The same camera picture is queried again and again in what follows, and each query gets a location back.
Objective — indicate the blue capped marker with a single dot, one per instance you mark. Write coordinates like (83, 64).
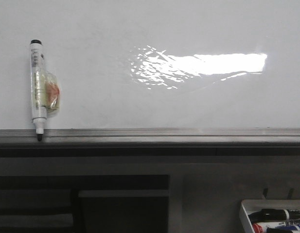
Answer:
(286, 230)

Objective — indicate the red capped marker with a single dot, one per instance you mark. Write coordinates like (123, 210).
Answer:
(261, 227)

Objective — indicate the black capped marker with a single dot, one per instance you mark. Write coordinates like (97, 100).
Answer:
(266, 215)

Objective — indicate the black wall hook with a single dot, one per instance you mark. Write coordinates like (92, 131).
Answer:
(264, 193)
(290, 193)

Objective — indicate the white marker tray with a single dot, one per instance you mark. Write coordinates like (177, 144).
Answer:
(251, 206)

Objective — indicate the left black wall hook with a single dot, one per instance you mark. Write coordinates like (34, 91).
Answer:
(264, 193)

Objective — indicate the white whiteboard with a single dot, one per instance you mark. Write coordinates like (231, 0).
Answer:
(155, 63)

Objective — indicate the white marker with taped magnet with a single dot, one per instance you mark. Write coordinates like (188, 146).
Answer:
(45, 91)

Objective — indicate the aluminium whiteboard tray ledge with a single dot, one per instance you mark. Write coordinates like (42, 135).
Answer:
(152, 138)

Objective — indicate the right black wall hook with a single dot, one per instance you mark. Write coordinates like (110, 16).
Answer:
(290, 193)

